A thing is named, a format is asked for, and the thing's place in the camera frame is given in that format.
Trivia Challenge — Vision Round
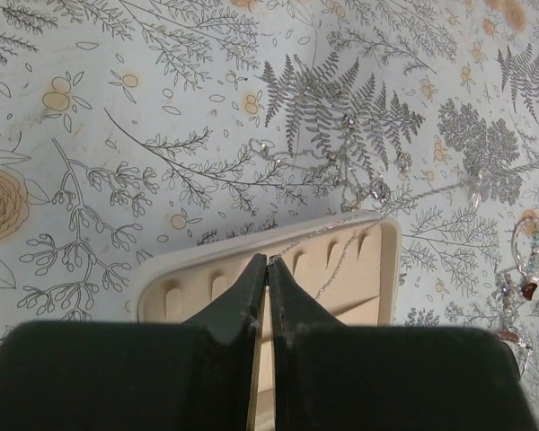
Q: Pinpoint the crystal drop silver necklace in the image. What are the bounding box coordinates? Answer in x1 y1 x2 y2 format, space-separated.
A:
237 80 414 212

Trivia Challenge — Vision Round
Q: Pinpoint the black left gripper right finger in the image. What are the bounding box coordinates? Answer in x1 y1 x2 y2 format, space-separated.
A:
268 258 528 430

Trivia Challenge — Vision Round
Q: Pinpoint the beige jewelry box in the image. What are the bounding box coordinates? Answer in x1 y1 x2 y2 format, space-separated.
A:
133 211 401 430

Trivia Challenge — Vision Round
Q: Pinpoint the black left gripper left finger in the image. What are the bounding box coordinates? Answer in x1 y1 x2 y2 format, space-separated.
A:
0 254 267 430

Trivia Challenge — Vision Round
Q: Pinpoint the floral patterned tablecloth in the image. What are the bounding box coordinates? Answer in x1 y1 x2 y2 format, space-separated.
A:
0 1 539 423

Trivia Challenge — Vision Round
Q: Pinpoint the small silver earring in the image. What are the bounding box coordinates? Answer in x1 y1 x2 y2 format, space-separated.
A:
465 172 492 209

